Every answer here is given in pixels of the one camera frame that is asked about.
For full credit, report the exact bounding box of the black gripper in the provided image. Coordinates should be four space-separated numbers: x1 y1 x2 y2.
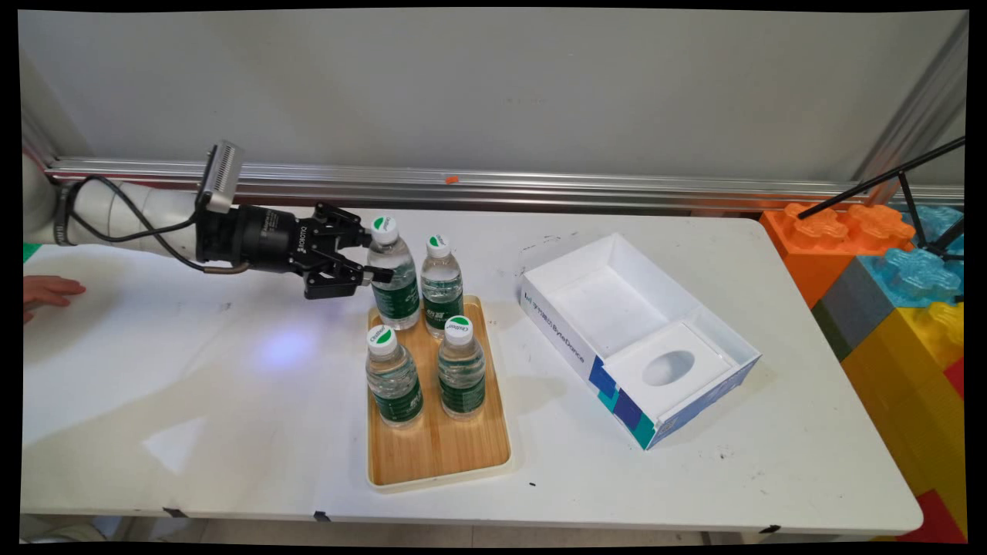
194 202 395 301

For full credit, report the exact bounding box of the water bottle green label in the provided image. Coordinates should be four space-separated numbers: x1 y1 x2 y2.
367 216 422 331
365 325 425 429
420 234 465 340
437 315 487 420

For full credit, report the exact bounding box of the person's bare hand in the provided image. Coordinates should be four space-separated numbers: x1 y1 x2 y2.
23 275 88 325

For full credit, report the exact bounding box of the wooden tray cream rim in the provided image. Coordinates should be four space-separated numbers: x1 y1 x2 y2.
365 295 513 493

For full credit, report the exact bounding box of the white open cardboard box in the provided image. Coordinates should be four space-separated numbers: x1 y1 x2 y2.
519 233 763 451

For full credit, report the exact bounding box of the orange foam building block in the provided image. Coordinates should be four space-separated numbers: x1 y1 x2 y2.
760 203 917 309

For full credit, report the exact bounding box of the grey foam building block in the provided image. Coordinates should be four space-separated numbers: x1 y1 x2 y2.
812 258 895 362

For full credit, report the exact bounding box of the black tripod stand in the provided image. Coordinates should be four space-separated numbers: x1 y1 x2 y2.
797 136 966 263

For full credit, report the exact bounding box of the blue foam building block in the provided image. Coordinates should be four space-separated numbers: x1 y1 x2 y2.
858 204 966 309

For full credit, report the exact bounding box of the yellow foam building block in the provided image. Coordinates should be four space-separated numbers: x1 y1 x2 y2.
840 301 967 537

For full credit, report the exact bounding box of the red foam building block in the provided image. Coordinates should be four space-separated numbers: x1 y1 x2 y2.
898 489 967 544

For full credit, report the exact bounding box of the horizontal aluminium frame rail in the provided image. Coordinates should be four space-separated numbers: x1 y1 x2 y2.
42 156 965 213

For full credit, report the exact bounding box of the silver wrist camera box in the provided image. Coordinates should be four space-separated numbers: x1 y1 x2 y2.
197 140 244 214

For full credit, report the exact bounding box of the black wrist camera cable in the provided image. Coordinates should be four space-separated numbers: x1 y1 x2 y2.
58 175 252 275

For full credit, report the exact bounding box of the aluminium frame post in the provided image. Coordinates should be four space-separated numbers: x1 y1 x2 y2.
19 85 62 167
852 15 968 205

